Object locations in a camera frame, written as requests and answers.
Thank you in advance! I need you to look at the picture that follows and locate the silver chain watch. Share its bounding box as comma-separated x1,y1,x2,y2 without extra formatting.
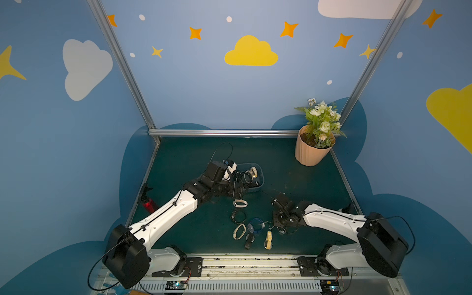
268,222,287,235

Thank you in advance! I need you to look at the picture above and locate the beige oval band watch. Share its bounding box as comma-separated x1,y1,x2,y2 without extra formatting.
243,170,254,185

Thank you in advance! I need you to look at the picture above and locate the tan small watch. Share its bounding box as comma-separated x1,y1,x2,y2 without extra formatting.
250,167,258,178

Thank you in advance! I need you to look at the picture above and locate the black strap watch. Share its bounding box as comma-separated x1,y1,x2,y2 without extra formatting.
244,233,255,250
250,178,260,188

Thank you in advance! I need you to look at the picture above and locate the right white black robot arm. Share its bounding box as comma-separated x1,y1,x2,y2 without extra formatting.
272,193,409,278

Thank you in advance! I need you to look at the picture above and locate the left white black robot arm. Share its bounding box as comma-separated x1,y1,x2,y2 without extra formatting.
101,160,243,289

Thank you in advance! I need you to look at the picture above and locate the blue translucent watch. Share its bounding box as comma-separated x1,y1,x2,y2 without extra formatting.
247,218,266,236

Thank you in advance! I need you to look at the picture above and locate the blue plastic storage box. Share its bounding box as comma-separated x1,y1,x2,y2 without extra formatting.
237,163,265,193

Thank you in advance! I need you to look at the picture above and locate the black round watch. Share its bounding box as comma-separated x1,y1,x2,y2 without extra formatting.
230,209,247,224

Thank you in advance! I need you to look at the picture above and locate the cream band watch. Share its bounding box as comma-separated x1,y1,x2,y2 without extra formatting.
232,223,247,240

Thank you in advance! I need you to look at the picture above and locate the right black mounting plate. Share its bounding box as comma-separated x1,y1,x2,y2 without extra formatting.
296,256,350,277

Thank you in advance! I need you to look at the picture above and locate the black mounting plate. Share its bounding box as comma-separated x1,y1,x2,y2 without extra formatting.
151,257,203,278
296,256,350,277

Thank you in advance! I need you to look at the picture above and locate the peach ribbed flower pot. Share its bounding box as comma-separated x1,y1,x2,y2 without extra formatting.
295,125,333,167

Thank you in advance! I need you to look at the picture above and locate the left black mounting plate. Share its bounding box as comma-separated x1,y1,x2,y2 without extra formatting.
151,257,203,278

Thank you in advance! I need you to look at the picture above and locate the right green circuit board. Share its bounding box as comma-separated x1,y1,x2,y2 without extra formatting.
320,280,341,295

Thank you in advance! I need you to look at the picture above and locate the green circuit board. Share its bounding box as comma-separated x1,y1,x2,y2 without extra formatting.
165,281,188,291
320,280,341,295

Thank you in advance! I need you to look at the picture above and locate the white artificial flower plant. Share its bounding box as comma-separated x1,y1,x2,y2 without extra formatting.
296,98,345,149

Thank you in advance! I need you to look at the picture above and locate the left green circuit board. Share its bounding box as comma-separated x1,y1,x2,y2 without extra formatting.
165,281,188,291

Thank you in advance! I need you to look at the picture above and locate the blue plastic clamp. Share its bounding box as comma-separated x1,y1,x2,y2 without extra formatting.
105,285,131,295

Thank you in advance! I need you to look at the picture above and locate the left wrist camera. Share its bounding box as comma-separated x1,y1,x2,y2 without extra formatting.
223,159,237,181

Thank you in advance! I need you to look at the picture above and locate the horizontal aluminium frame bar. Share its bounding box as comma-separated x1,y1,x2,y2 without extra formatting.
148,129,299,138

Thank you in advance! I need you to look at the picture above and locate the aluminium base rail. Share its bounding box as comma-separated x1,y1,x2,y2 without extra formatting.
91,253,409,295

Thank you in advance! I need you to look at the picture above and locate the left aluminium frame post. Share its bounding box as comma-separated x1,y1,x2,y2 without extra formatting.
87,0,156,129

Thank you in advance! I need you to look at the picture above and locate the aluminium frame post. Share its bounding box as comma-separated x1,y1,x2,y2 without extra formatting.
87,0,156,129
340,0,414,125

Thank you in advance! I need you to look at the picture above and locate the right aluminium frame post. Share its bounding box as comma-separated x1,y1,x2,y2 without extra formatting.
340,0,414,125

